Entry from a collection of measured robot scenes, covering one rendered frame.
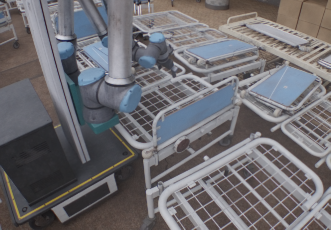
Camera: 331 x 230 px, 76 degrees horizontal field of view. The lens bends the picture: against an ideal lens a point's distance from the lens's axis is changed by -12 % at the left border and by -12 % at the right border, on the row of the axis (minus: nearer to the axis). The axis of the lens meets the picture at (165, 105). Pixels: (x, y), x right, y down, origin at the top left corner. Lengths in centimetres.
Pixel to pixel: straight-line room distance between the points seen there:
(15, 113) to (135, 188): 103
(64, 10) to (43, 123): 81
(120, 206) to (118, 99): 94
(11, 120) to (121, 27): 76
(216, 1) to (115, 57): 523
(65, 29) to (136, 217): 140
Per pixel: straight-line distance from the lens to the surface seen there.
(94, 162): 169
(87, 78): 122
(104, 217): 181
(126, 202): 184
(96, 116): 132
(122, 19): 104
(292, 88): 214
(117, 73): 110
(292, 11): 475
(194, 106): 147
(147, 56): 134
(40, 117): 132
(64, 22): 175
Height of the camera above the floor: 159
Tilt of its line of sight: 38 degrees down
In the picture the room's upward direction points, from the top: straight up
